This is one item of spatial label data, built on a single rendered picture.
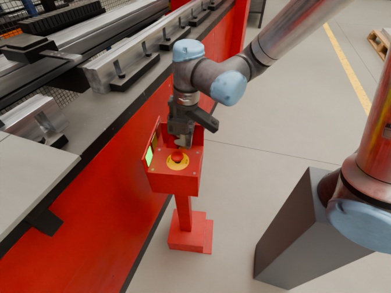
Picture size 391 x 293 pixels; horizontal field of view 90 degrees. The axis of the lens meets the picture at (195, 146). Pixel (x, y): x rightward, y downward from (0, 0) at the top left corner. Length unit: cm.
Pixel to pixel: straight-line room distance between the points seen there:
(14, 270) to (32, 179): 27
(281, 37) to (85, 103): 63
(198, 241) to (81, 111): 86
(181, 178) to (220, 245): 79
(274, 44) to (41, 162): 50
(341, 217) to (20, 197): 51
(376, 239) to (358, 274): 111
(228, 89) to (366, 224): 32
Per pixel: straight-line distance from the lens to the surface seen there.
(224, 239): 134
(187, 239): 120
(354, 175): 39
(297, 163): 180
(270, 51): 50
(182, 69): 50
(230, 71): 45
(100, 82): 79
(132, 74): 84
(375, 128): 35
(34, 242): 63
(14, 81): 92
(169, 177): 61
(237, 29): 232
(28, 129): 65
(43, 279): 72
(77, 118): 73
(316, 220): 61
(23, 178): 43
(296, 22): 46
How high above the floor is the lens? 126
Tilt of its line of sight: 47 degrees down
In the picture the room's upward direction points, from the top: 1 degrees counter-clockwise
